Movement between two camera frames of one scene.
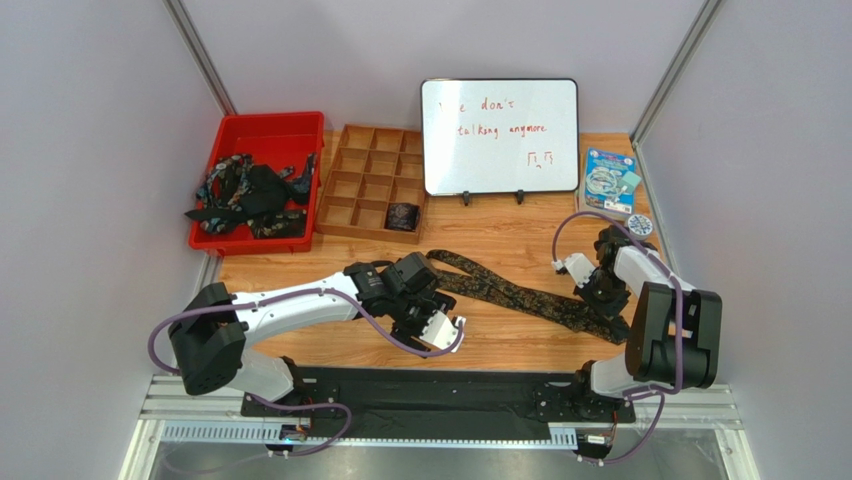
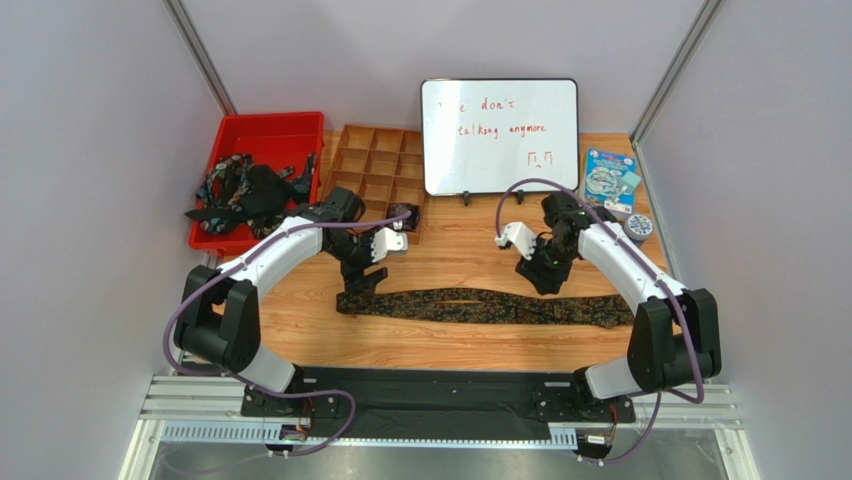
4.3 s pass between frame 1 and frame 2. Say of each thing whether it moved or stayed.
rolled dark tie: stayed
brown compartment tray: stayed
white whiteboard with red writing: stayed
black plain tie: stayed
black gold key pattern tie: moved
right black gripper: moved
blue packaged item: stayed
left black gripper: moved
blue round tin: stayed
